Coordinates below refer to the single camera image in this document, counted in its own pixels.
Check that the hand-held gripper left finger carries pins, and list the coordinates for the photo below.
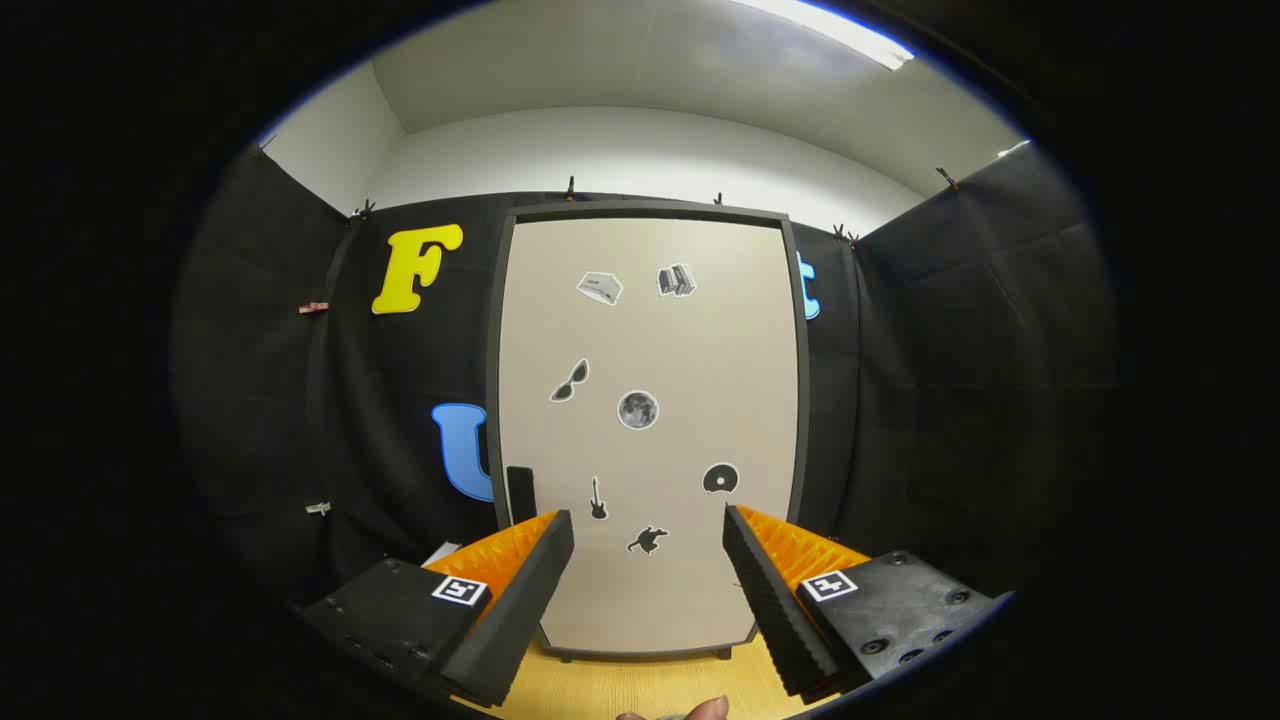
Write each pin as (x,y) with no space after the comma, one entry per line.
(520,610)

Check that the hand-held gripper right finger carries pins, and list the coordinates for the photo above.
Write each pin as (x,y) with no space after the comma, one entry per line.
(775,610)

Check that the beige cabinet door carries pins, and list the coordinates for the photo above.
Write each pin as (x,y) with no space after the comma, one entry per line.
(680,340)

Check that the black backdrop cloth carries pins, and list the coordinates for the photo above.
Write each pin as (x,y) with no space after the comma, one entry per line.
(950,400)

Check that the dark grey cabinet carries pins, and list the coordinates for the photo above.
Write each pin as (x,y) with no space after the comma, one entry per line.
(650,210)

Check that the ceiling light panel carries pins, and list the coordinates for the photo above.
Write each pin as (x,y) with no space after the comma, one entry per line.
(840,30)

